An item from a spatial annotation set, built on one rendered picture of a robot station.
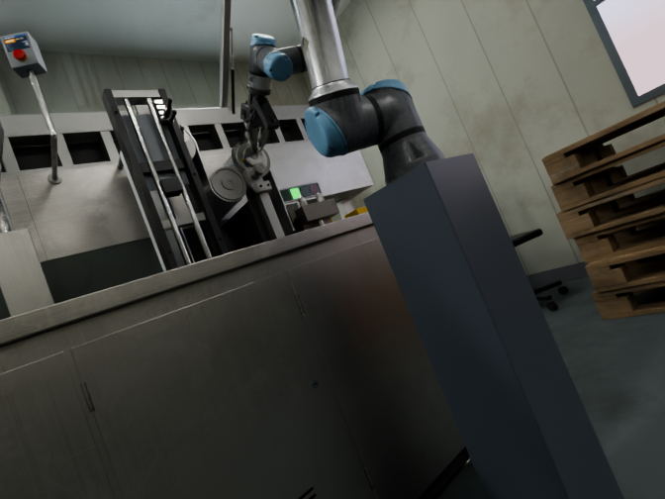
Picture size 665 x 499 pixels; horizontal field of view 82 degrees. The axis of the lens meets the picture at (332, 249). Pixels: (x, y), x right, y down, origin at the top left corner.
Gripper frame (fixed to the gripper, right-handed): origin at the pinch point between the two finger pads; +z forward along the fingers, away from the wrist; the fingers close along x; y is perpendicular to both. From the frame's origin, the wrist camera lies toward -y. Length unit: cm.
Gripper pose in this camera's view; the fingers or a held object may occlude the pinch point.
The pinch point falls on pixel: (258, 149)
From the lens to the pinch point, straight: 141.9
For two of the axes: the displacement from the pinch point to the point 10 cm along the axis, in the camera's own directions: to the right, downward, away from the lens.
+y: -6.5, -5.3, 5.4
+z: -1.9, 8.0, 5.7
